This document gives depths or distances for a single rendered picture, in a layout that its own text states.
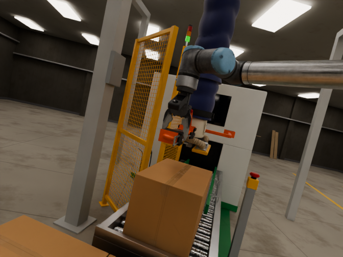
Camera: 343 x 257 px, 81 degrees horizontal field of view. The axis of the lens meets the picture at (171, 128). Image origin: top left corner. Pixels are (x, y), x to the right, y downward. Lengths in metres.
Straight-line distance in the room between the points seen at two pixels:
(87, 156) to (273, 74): 1.78
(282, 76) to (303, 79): 0.06
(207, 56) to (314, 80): 0.34
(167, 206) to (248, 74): 0.79
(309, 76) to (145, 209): 0.99
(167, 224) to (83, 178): 1.20
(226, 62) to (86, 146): 1.66
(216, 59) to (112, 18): 1.57
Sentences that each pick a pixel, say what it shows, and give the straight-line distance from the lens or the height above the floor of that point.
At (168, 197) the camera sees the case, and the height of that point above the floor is 0.88.
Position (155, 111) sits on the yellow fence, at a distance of 1.85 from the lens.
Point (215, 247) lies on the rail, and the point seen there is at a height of 0.59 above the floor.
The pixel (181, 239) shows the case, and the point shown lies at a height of 0.69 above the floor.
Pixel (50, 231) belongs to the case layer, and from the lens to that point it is 1.42.
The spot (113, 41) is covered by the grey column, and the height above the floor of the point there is 1.86.
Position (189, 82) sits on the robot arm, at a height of 1.47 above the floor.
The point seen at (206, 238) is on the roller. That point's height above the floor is 0.54.
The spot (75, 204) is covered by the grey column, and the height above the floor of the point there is 0.23.
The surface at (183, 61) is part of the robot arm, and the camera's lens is 0.85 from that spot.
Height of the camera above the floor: 1.34
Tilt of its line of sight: 4 degrees down
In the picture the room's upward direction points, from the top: 13 degrees clockwise
